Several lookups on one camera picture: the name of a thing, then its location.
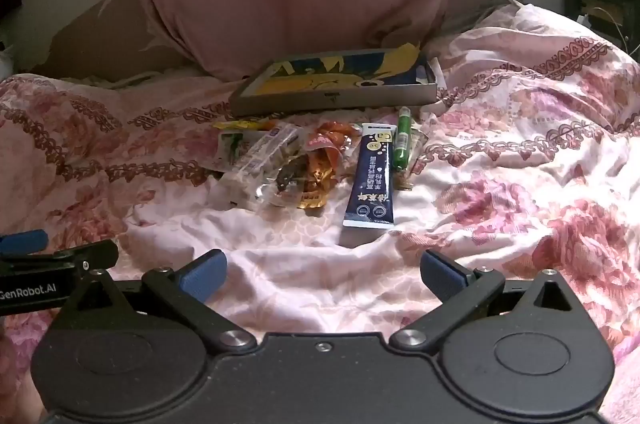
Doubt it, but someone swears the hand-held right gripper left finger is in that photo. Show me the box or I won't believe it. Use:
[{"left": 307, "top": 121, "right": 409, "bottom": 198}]
[{"left": 60, "top": 249, "right": 257, "bottom": 353}]

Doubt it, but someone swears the yellow snack packet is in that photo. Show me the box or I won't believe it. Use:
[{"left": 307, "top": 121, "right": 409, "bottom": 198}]
[{"left": 212, "top": 119, "right": 267, "bottom": 133}]

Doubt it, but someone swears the clear packet with dark snack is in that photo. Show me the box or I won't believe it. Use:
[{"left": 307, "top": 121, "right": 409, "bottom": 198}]
[{"left": 260, "top": 154, "right": 313, "bottom": 207}]

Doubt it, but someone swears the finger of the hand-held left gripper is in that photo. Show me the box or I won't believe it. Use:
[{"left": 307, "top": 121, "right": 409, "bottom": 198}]
[
  {"left": 0, "top": 230, "right": 49, "bottom": 255},
  {"left": 0, "top": 240, "right": 119, "bottom": 277}
]

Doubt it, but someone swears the small clear wrapper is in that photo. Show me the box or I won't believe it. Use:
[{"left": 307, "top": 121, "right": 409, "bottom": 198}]
[{"left": 400, "top": 129, "right": 431, "bottom": 191}]

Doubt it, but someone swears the clear packet with green print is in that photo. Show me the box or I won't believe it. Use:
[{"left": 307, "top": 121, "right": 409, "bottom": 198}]
[{"left": 216, "top": 124, "right": 303, "bottom": 206}]

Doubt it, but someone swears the pink floral blanket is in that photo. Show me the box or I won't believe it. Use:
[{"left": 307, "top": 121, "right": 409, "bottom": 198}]
[{"left": 0, "top": 1, "right": 640, "bottom": 424}]

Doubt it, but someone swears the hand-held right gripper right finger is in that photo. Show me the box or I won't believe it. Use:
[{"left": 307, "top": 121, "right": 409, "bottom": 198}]
[{"left": 390, "top": 249, "right": 591, "bottom": 350}]

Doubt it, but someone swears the dark blue snack packet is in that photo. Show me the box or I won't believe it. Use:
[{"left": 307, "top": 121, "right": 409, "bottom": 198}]
[{"left": 342, "top": 123, "right": 396, "bottom": 229}]

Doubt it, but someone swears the golden brown snack packet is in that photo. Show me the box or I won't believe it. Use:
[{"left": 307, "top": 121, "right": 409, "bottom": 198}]
[{"left": 299, "top": 149, "right": 342, "bottom": 210}]

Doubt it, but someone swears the green snack stick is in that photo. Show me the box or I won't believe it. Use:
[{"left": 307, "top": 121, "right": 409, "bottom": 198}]
[{"left": 393, "top": 106, "right": 412, "bottom": 170}]

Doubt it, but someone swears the box with yellow print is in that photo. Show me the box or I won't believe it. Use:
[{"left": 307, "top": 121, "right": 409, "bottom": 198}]
[{"left": 229, "top": 45, "right": 439, "bottom": 117}]

